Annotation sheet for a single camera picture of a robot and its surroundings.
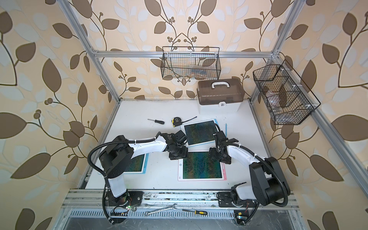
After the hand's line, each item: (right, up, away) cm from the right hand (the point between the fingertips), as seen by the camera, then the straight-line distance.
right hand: (215, 158), depth 89 cm
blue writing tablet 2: (-48, -3, -2) cm, 48 cm away
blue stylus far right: (+10, +16, +13) cm, 24 cm away
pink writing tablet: (-10, -4, -3) cm, 11 cm away
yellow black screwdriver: (-13, -21, -18) cm, 30 cm away
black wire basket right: (+35, +36, -15) cm, 52 cm away
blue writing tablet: (-9, +14, +11) cm, 20 cm away
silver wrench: (-38, -22, -18) cm, 47 cm away
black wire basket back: (-16, +63, +8) cm, 65 cm away
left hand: (-19, +2, -1) cm, 19 cm away
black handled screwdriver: (-41, +23, +17) cm, 49 cm away
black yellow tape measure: (-25, +23, +16) cm, 38 cm away
